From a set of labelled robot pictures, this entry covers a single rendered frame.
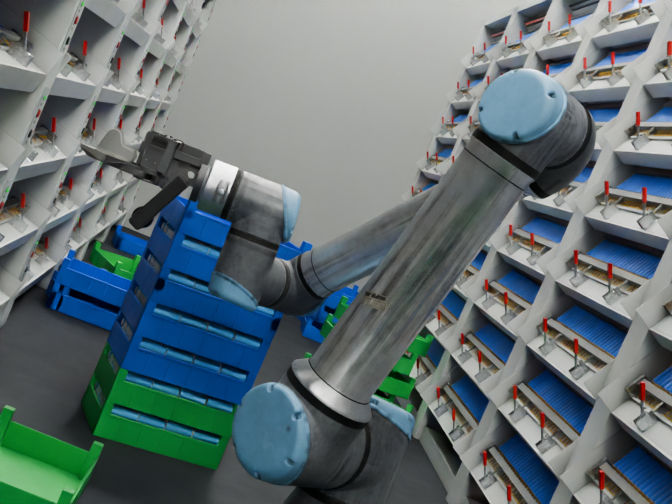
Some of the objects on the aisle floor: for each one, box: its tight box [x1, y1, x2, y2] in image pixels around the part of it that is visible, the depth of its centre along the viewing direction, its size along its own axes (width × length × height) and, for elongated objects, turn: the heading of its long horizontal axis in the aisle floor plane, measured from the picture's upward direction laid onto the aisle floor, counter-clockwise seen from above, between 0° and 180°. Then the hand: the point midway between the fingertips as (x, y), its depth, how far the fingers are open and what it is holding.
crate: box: [81, 373, 230, 470], centre depth 253 cm, size 30×20×8 cm
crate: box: [0, 405, 104, 504], centre depth 195 cm, size 30×20×8 cm
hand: (86, 151), depth 184 cm, fingers closed
